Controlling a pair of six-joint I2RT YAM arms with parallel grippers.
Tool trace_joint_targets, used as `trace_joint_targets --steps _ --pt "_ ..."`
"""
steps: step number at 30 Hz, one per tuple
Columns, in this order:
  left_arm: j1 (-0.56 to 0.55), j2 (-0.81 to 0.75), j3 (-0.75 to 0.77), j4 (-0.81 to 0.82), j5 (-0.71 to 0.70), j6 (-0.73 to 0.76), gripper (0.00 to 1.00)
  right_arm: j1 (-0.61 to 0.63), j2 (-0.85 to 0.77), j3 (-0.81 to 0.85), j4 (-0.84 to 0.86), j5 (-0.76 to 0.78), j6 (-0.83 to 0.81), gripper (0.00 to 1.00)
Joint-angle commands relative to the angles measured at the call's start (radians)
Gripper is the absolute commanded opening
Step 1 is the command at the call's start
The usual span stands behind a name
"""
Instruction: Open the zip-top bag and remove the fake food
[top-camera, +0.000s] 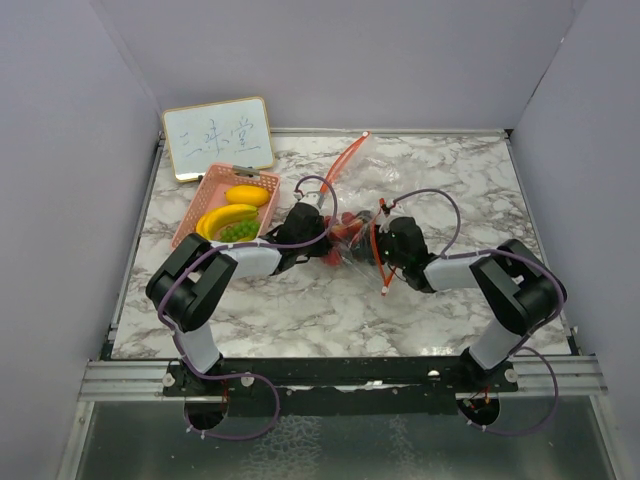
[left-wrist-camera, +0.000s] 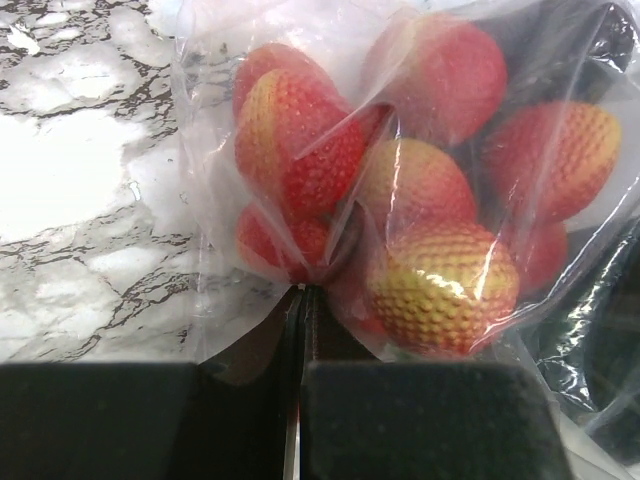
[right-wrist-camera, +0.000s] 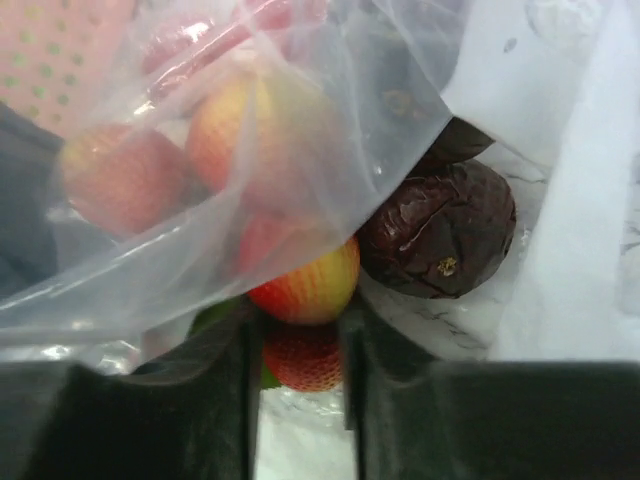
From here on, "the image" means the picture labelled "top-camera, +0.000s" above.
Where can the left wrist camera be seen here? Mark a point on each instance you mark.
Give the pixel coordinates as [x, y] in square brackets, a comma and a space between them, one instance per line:
[312, 198]

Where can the small whiteboard with writing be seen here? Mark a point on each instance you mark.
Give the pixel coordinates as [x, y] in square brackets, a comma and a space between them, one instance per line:
[234, 132]

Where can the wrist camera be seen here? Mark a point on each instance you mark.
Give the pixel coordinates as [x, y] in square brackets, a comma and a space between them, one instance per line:
[312, 198]
[385, 215]

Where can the pink plastic basket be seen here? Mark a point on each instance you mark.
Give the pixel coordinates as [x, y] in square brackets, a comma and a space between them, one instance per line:
[211, 195]

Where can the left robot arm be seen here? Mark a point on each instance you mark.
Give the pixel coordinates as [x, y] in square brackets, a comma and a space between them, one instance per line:
[188, 286]

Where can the aluminium frame rail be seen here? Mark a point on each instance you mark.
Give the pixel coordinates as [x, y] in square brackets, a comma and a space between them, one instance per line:
[123, 381]

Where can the zip bag with yellow fruit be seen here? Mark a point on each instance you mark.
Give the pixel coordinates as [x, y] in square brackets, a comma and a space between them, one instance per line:
[380, 168]

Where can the fake yellow mango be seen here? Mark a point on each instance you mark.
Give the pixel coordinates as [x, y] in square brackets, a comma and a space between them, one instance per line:
[248, 194]

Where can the fake red strawberries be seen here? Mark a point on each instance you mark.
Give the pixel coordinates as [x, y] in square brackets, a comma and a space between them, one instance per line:
[343, 236]

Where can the fake green grapes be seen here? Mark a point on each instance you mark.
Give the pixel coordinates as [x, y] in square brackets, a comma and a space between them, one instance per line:
[242, 231]

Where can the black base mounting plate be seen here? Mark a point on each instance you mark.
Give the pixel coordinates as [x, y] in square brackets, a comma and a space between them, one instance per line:
[333, 386]

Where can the zip bag with red fruit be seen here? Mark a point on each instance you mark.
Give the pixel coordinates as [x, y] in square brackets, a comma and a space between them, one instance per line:
[377, 274]

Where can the fake banana bunch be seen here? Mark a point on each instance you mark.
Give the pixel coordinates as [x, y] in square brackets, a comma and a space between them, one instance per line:
[210, 224]

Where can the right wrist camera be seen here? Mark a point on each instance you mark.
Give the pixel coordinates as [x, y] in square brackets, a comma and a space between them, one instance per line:
[385, 215]

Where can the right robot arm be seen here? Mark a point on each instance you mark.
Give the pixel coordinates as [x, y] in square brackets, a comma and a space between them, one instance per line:
[521, 293]

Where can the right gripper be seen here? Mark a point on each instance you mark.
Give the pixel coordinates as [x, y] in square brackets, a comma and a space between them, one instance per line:
[365, 249]

